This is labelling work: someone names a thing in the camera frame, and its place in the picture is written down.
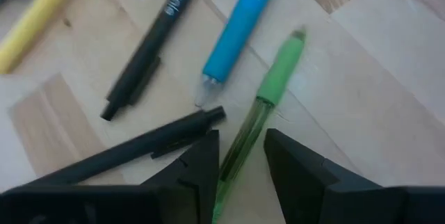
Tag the green transparent pen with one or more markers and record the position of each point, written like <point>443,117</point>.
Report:
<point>278,74</point>

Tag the plain black pen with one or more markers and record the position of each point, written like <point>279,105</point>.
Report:
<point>139,147</point>

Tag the yellow highlighter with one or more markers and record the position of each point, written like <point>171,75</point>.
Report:
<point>34,18</point>

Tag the black pen white print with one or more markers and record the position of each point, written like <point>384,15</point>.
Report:
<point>149,50</point>

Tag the blue pen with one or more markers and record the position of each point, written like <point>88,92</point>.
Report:
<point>240,25</point>

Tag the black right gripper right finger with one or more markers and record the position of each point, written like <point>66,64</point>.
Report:
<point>299,185</point>

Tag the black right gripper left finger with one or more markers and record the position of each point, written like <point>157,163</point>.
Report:
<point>194,175</point>

